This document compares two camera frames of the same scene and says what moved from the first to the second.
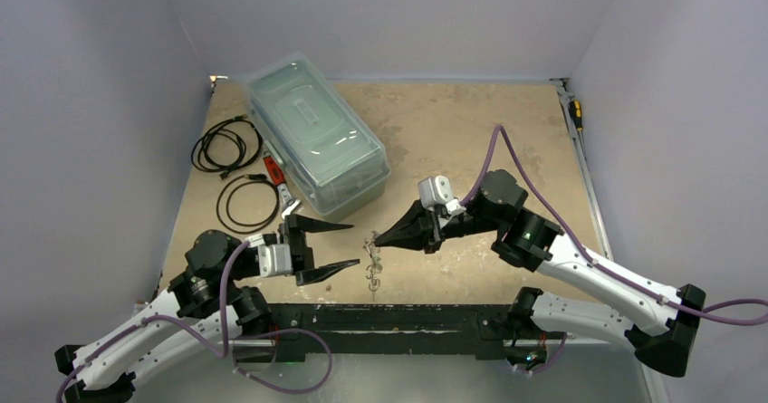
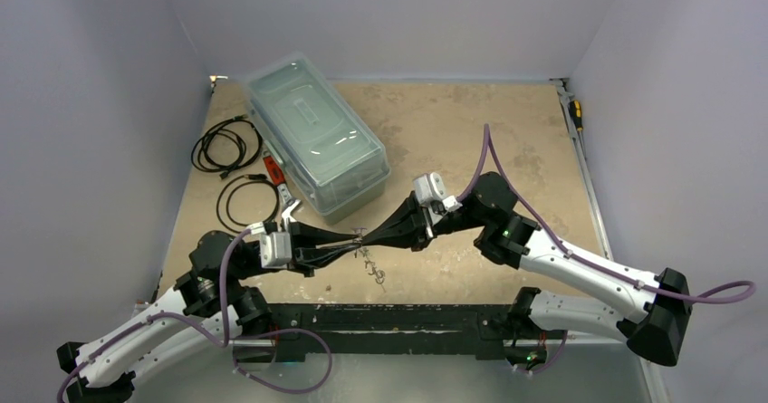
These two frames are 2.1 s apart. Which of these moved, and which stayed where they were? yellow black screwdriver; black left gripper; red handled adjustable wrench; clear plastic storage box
Moved: black left gripper
Stayed: red handled adjustable wrench; clear plastic storage box; yellow black screwdriver
